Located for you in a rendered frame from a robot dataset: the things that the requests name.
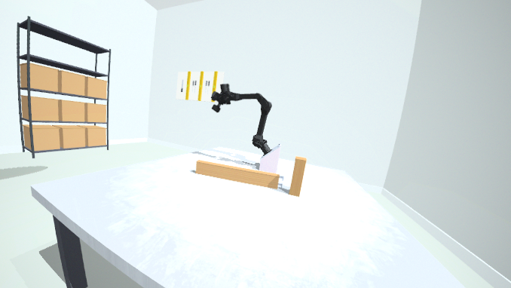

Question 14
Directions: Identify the wooden post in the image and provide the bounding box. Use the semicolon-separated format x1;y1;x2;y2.
289;156;306;197

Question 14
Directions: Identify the light wooden board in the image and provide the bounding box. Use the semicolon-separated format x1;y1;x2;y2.
195;160;284;189

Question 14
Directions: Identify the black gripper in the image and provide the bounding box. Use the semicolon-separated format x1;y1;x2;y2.
212;92;225;112

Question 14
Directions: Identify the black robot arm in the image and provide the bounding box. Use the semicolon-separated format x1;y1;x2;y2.
211;83;272;156

